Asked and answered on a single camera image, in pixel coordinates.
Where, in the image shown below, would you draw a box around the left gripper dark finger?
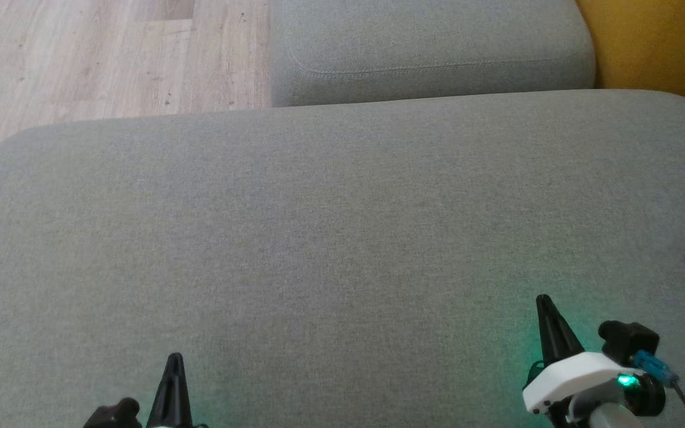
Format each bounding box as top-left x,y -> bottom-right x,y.
147,353 -> 193,428

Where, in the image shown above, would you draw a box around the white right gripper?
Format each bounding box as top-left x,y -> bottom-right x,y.
522,294 -> 667,418

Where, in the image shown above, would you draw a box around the large grey sofa seat cushion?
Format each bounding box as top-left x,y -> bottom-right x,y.
0,89 -> 685,428

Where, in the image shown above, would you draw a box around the yellow sofa backrest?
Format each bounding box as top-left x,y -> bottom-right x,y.
574,0 -> 685,122

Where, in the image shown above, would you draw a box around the small grey sofa seat cushion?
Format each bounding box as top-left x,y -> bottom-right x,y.
268,0 -> 596,108

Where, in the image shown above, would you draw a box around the right camera cable blue plug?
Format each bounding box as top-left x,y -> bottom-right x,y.
634,350 -> 685,428

